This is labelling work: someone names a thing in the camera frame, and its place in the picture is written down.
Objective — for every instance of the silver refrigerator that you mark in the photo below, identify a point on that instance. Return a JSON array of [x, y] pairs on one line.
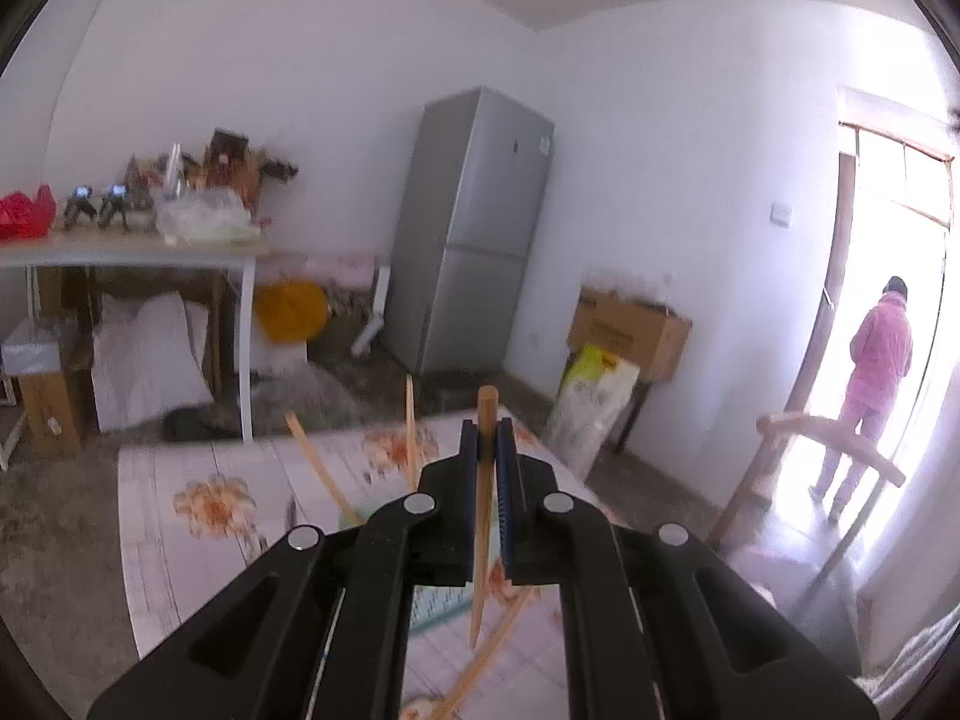
[[472, 240]]

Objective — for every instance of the white folded rack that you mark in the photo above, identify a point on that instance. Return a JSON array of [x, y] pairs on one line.
[[373, 307]]

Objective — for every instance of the bundle of wooden chopsticks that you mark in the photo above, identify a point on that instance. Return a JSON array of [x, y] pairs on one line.
[[410, 427]]

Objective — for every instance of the grey flat box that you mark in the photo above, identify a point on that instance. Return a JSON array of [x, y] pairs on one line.
[[30, 349]]

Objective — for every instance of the white and yellow rice bag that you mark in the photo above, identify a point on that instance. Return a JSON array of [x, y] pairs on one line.
[[592, 405]]

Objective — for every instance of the white fleece cloth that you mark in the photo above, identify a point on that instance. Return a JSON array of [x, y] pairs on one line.
[[915, 667]]

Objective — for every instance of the light wooden chair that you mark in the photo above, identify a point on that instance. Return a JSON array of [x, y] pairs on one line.
[[817, 442]]

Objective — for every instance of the red plastic bag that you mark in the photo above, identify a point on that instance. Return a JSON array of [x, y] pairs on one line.
[[22, 214]]

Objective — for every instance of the white side desk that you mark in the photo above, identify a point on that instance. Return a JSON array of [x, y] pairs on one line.
[[135, 251]]

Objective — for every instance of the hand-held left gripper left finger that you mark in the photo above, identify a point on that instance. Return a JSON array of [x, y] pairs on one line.
[[471, 510]]

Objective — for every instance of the black hand-held device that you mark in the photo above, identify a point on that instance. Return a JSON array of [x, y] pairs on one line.
[[80, 206], [114, 204]]

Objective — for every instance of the large printed cardboard box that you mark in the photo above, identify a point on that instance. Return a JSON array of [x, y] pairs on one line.
[[630, 334]]

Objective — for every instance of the clear plastic bag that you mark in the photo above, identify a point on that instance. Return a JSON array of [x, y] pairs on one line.
[[202, 219]]

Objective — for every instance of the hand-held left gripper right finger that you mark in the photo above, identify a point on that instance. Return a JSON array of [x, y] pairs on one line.
[[504, 510]]

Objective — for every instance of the small cardboard box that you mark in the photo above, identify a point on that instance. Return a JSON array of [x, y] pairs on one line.
[[51, 412]]

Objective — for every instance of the white woven sack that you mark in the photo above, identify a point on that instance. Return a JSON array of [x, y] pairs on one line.
[[146, 367]]

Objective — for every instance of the brown box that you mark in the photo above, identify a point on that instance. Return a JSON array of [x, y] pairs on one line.
[[226, 157]]

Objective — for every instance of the crumpled clear plastic wrap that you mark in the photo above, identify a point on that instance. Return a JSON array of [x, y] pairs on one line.
[[307, 401]]

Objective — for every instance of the floral plaid tablecloth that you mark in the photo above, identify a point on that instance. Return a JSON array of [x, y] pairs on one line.
[[210, 562]]

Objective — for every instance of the green star-cutout utensil holder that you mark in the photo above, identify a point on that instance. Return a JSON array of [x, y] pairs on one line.
[[442, 604]]

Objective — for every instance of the white wall switch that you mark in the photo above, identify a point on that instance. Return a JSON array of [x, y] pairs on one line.
[[781, 214]]

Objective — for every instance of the single wooden chopstick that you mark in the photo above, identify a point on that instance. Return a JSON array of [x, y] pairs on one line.
[[486, 420]]

